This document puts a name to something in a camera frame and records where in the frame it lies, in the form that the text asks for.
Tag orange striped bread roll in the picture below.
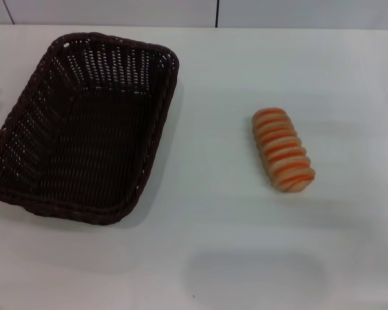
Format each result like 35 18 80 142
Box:
252 107 316 194

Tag dark brown wicker basket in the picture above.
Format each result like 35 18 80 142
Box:
0 32 180 225

